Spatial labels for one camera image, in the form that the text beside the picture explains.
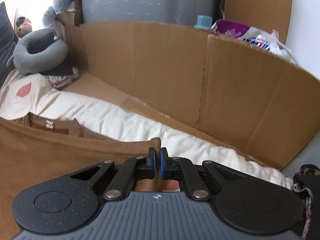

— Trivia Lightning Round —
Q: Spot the purple white plastic package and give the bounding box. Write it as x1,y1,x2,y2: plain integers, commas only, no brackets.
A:
211,20,299,65

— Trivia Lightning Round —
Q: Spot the white patterned bed sheet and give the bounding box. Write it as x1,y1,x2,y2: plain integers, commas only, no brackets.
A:
1,70,293,189

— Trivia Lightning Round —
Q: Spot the brown t-shirt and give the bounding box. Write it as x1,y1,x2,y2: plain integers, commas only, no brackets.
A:
1,113,161,239

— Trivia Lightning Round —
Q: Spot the small brown plush toy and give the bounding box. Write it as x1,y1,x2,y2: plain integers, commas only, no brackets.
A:
16,16,33,38

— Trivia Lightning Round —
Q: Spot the brown cardboard sheet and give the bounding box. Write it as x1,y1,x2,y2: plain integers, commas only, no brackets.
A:
62,22,319,169

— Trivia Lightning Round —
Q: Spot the blue bottle cap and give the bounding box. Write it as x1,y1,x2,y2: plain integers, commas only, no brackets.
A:
194,15,213,29

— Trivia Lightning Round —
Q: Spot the grey neck pillow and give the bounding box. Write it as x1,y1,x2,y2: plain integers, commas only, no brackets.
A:
7,29,68,74

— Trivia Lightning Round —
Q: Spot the dark patterned clothes pile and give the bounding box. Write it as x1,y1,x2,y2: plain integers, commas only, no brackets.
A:
292,164,319,240

